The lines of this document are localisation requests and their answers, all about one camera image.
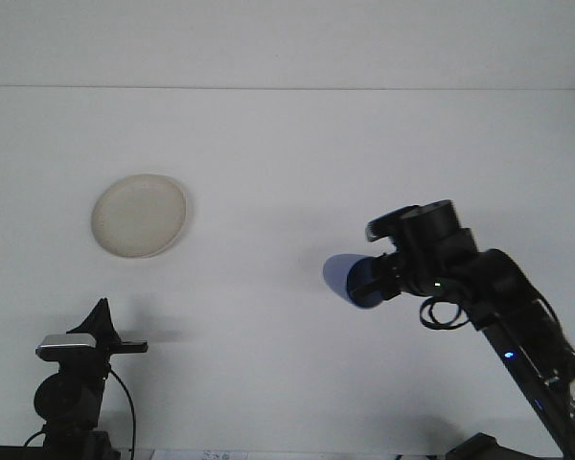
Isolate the pale blue cup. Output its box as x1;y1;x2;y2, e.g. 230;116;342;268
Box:
322;253;390;310

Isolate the pale round plate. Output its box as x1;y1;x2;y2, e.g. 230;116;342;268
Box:
90;172;189;260

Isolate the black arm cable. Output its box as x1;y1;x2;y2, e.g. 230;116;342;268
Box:
418;292;465;333
105;366;138;454

